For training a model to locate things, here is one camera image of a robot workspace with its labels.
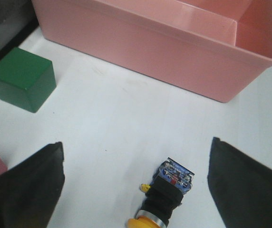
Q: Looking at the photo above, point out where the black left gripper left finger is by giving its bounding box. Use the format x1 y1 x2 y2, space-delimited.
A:
0 142 65 228

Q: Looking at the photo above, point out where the yellow push button switch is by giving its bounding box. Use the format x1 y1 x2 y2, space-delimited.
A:
126 158 194 228

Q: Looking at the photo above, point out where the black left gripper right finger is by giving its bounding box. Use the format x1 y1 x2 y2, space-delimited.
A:
207 137 272 228

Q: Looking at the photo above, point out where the pink plastic bin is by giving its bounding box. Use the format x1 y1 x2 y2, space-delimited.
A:
32 0 272 103

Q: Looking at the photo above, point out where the right green wooden cube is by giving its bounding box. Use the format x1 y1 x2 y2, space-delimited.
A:
0 47 56 113

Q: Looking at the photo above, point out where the dark grey stone counter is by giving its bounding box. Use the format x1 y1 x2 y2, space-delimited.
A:
0 0 38 58

